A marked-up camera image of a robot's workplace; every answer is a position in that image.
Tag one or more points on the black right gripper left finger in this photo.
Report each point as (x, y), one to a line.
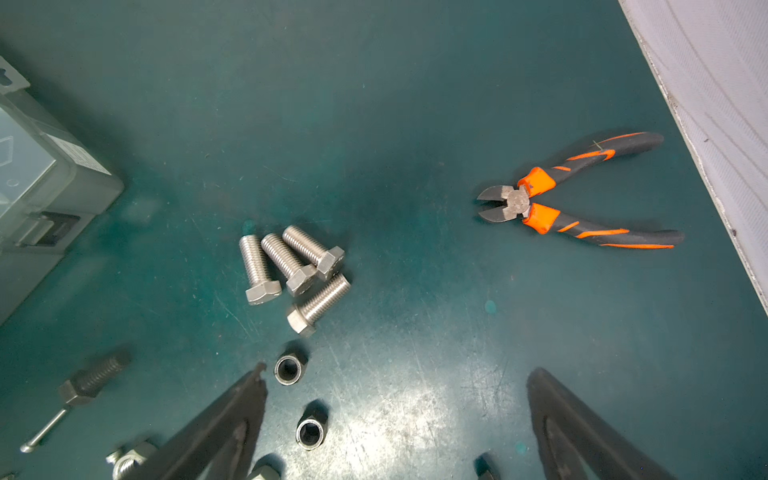
(220, 442)

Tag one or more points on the silver hex nut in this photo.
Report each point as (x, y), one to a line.
(264, 472)
(124, 462)

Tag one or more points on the black hex bolt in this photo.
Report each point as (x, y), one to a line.
(85, 385)

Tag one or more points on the black hex nut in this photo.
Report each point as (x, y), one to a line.
(483, 469)
(310, 433)
(289, 368)

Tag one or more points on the clear plastic organizer box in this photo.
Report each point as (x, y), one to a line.
(51, 190)

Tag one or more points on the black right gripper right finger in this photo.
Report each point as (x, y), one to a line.
(571, 436)

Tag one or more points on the green table mat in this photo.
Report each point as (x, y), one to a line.
(509, 188)

